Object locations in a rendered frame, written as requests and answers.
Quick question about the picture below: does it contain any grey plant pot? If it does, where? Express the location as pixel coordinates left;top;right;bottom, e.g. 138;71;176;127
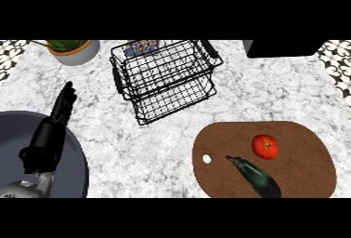
48;39;102;67

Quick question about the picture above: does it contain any black box appliance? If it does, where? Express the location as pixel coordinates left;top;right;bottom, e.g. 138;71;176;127
244;39;329;59

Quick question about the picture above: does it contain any green plant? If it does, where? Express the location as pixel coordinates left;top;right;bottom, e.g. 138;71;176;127
30;39;89;52

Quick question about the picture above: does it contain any brown oval cutting board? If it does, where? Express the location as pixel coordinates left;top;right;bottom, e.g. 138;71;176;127
191;120;340;199

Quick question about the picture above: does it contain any blue patterned packet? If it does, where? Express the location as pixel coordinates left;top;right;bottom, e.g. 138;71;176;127
123;39;163;58

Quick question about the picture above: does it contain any dark purple eggplant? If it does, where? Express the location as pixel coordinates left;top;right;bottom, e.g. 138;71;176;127
225;155;284;199

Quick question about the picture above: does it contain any black tiered wire basket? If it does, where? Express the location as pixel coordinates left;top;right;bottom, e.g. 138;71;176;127
108;39;225;126

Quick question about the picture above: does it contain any dark grey round plate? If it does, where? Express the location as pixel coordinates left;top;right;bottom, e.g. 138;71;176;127
0;111;90;199

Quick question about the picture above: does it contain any red tomato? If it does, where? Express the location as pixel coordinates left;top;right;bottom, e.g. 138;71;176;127
251;134;282;161

